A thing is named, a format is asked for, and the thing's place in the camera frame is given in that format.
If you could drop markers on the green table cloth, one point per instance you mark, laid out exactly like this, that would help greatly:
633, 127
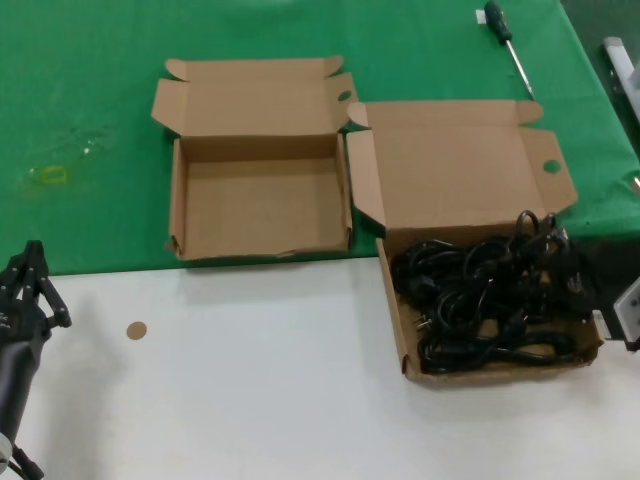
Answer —
75, 75

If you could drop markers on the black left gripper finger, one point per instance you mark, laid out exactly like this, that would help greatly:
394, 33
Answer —
47, 295
20, 280

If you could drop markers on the round brown cardboard disc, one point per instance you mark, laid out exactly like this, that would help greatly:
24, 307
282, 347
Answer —
136, 330

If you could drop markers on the small white paper piece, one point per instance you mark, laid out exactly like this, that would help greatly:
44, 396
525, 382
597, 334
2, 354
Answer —
479, 17

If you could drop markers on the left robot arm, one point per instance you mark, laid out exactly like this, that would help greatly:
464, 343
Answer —
3, 447

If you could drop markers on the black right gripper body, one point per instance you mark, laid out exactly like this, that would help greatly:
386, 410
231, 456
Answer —
585, 285

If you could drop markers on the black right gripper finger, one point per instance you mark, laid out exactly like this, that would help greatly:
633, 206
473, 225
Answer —
564, 237
549, 232

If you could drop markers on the open brown cardboard box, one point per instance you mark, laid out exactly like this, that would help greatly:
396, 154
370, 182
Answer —
260, 200
450, 165

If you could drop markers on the grey metal bar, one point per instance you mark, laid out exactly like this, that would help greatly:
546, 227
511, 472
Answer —
620, 62

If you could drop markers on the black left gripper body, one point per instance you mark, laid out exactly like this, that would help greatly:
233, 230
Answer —
20, 360

